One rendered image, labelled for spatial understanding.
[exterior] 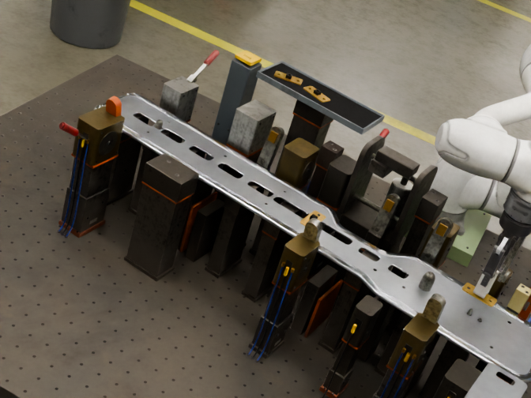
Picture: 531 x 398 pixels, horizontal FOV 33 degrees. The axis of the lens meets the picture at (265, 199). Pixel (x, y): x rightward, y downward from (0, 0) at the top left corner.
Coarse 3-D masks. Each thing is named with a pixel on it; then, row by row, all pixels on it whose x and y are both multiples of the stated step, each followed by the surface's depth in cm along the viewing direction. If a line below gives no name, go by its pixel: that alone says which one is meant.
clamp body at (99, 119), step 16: (96, 112) 243; (80, 128) 239; (96, 128) 236; (112, 128) 241; (80, 144) 241; (96, 144) 239; (112, 144) 245; (80, 160) 243; (96, 160) 242; (112, 160) 250; (80, 176) 247; (96, 176) 248; (80, 192) 250; (96, 192) 252; (64, 208) 255; (80, 208) 251; (96, 208) 256; (64, 224) 256; (80, 224) 254; (96, 224) 260
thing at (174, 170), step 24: (168, 168) 235; (144, 192) 240; (168, 192) 234; (192, 192) 239; (144, 216) 243; (168, 216) 238; (144, 240) 246; (168, 240) 243; (144, 264) 249; (168, 264) 251
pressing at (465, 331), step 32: (128, 96) 266; (128, 128) 252; (192, 128) 261; (192, 160) 247; (224, 160) 252; (224, 192) 240; (256, 192) 243; (288, 192) 247; (288, 224) 234; (352, 256) 230; (384, 256) 234; (416, 256) 237; (384, 288) 223; (416, 288) 226; (448, 288) 230; (448, 320) 219; (512, 320) 226; (480, 352) 213; (512, 352) 215
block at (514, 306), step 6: (522, 288) 227; (528, 288) 227; (516, 294) 226; (522, 294) 226; (528, 294) 225; (510, 300) 228; (516, 300) 227; (522, 300) 226; (510, 306) 229; (516, 306) 228; (522, 306) 227; (516, 312) 228; (492, 348) 236; (480, 360) 240; (480, 366) 240
